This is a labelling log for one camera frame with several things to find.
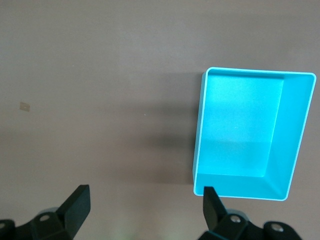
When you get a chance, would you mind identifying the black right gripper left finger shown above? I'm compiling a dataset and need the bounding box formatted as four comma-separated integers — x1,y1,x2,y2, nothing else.
0,184,91,240

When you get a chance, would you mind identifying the teal plastic storage bin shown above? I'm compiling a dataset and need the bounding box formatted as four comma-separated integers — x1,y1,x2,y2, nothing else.
192,66,317,202

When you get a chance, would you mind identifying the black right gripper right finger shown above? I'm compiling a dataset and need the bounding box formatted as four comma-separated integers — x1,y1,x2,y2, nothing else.
198,186,305,240

